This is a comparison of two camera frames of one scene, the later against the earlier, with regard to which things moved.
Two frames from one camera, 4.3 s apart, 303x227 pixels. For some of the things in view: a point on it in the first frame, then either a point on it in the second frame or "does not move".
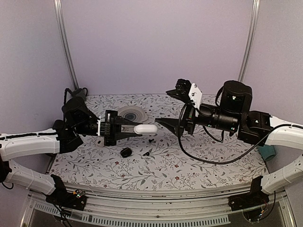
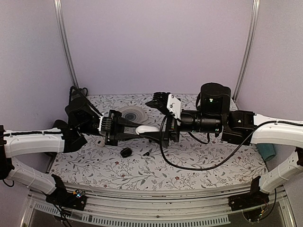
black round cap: (126, 152) does not move
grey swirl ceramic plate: (133, 113) does not move
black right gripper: (190, 111) -> (170, 129)
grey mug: (82, 92) does not move
